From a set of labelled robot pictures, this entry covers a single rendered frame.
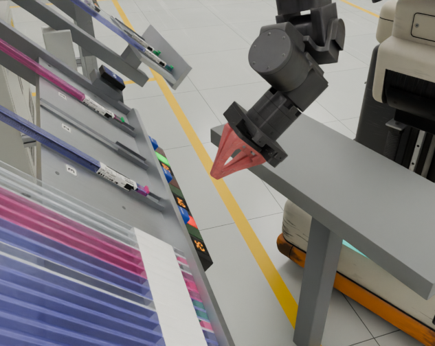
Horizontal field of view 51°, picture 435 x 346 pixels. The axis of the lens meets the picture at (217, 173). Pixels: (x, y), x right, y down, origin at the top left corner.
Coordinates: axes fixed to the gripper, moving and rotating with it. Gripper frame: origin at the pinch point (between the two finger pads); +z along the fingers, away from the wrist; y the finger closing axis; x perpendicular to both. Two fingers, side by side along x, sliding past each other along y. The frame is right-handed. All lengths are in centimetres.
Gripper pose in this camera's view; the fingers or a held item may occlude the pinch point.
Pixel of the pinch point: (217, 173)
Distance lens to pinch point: 66.1
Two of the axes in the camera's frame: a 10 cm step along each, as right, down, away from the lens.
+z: -6.7, 7.1, 2.3
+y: 3.1, 5.5, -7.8
